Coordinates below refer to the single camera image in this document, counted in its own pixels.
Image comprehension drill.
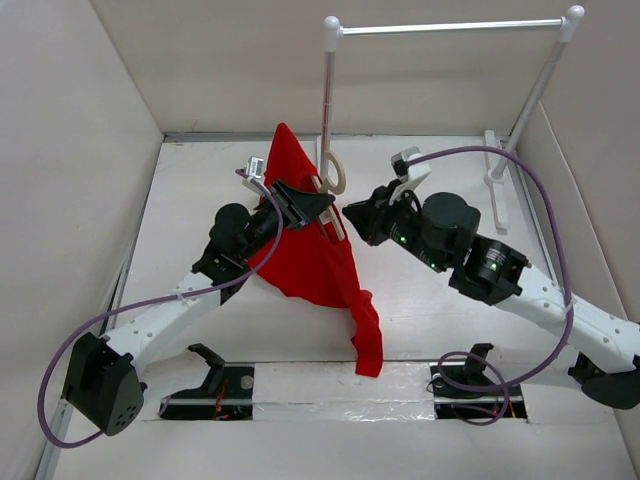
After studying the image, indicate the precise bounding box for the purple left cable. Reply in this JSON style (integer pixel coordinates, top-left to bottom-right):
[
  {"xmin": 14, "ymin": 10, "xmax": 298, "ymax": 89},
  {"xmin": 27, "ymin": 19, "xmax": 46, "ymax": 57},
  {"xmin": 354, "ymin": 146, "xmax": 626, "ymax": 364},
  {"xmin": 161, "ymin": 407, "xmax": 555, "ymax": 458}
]
[{"xmin": 37, "ymin": 169, "xmax": 286, "ymax": 449}]

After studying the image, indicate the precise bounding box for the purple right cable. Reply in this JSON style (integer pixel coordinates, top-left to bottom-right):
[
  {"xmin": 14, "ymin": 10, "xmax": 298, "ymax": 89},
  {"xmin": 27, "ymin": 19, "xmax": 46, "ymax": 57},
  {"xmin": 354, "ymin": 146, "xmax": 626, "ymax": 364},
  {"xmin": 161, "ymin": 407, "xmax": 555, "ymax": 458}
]
[{"xmin": 412, "ymin": 144, "xmax": 575, "ymax": 426}]

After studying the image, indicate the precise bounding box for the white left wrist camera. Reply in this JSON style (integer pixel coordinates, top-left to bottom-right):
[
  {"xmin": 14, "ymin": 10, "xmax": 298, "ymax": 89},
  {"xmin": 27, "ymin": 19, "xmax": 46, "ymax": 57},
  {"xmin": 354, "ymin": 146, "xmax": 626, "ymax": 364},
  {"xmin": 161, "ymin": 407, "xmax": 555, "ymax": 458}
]
[{"xmin": 235, "ymin": 156, "xmax": 266, "ymax": 195}]

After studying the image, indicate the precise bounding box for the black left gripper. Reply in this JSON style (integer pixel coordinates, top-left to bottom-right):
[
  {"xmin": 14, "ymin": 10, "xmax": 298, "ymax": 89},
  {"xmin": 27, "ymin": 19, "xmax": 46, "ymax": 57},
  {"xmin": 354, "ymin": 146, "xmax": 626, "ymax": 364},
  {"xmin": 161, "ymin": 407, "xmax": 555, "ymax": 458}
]
[{"xmin": 238, "ymin": 180, "xmax": 333, "ymax": 262}]

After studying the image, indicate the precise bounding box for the silver foil tape strip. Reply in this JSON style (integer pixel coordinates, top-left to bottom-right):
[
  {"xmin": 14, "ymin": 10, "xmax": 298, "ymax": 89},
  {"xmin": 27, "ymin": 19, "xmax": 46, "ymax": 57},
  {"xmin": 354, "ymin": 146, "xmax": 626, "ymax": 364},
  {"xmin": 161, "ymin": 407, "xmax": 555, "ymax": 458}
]
[{"xmin": 252, "ymin": 362, "xmax": 435, "ymax": 423}]

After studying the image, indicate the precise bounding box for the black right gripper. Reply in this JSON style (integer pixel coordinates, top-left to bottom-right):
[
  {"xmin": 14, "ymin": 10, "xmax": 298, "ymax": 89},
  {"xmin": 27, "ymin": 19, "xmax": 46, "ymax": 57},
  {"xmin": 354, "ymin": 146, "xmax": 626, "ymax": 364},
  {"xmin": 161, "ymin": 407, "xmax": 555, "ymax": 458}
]
[{"xmin": 339, "ymin": 178, "xmax": 448, "ymax": 273}]

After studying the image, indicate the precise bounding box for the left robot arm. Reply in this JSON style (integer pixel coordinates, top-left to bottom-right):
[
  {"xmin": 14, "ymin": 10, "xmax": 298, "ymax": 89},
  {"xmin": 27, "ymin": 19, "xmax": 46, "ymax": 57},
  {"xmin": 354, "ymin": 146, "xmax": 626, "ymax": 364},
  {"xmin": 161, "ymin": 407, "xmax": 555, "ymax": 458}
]
[{"xmin": 62, "ymin": 181, "xmax": 335, "ymax": 436}]

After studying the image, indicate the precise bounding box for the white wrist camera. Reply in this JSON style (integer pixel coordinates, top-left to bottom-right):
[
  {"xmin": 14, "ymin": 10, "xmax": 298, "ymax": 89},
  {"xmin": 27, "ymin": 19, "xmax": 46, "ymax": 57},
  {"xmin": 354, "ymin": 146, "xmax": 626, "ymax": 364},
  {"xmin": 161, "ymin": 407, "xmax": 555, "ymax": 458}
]
[
  {"xmin": 389, "ymin": 146, "xmax": 431, "ymax": 205},
  {"xmin": 235, "ymin": 156, "xmax": 266, "ymax": 195}
]

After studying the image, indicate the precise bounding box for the white metal clothes rack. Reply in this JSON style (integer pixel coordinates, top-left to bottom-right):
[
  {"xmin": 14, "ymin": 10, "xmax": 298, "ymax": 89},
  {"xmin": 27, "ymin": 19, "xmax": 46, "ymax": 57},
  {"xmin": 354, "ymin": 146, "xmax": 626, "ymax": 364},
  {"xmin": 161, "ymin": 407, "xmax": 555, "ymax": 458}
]
[{"xmin": 314, "ymin": 4, "xmax": 586, "ymax": 235}]

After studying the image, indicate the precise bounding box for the beige wooden clothes hanger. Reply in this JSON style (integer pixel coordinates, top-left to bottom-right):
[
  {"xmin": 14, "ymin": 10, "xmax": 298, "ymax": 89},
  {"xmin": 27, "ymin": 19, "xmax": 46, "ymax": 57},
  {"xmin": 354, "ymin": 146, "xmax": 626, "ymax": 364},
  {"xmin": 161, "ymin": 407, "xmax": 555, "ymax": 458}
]
[{"xmin": 309, "ymin": 149, "xmax": 349, "ymax": 244}]

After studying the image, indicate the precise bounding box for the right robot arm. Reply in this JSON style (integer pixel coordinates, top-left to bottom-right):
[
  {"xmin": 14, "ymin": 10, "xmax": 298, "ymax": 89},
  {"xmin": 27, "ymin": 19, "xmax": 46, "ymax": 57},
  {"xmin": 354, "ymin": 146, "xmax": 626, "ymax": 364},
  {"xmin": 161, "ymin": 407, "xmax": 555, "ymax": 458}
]
[{"xmin": 343, "ymin": 182, "xmax": 639, "ymax": 410}]

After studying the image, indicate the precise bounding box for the red t-shirt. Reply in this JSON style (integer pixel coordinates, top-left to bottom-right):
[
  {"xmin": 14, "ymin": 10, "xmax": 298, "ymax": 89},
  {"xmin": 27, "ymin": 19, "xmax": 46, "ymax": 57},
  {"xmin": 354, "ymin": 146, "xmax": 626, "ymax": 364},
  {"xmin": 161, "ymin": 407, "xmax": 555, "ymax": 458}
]
[{"xmin": 258, "ymin": 123, "xmax": 384, "ymax": 378}]

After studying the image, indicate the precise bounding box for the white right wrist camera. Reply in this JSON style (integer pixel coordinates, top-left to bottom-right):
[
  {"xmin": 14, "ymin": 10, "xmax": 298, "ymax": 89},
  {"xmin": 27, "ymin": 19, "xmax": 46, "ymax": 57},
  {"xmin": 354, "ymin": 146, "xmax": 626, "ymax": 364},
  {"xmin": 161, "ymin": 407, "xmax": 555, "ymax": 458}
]
[{"xmin": 389, "ymin": 146, "xmax": 431, "ymax": 205}]

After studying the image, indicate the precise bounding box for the purple cable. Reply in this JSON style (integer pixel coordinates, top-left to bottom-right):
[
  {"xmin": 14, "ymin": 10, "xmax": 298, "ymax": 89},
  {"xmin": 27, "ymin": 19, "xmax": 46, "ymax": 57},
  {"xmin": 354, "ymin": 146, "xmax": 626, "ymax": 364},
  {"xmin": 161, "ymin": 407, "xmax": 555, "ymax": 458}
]
[
  {"xmin": 412, "ymin": 144, "xmax": 575, "ymax": 426},
  {"xmin": 37, "ymin": 169, "xmax": 286, "ymax": 449}
]

